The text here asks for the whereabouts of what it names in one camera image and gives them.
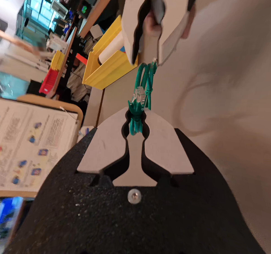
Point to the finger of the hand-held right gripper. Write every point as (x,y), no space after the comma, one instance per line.
(131,12)
(173,21)

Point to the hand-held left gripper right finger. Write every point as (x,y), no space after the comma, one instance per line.
(167,152)

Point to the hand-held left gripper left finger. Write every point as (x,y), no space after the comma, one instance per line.
(101,152)

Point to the white cylinder with black cap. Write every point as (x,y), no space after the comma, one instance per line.
(112,51)

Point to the yellow plastic bin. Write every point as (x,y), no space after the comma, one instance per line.
(57,60)
(106,74)

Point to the person's right hand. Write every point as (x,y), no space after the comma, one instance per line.
(152,23)

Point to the instruction sheet board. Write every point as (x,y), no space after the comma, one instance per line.
(29,144)

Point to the red plastic bin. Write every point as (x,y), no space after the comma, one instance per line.
(48,82)

